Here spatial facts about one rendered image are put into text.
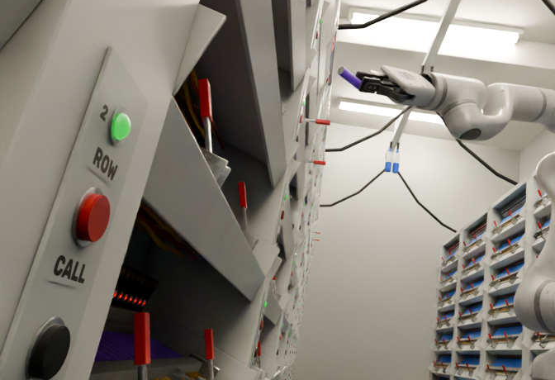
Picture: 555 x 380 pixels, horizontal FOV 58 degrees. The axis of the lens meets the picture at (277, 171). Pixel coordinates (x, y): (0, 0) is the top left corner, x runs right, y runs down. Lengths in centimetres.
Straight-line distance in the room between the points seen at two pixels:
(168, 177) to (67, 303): 12
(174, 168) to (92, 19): 13
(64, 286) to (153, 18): 11
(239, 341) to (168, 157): 58
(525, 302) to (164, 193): 116
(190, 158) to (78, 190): 13
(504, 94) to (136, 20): 116
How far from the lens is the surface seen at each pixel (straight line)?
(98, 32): 17
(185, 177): 30
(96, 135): 17
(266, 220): 84
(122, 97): 19
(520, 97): 133
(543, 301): 133
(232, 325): 82
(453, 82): 118
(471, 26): 401
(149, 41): 21
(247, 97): 66
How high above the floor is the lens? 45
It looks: 19 degrees up
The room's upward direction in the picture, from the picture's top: 11 degrees clockwise
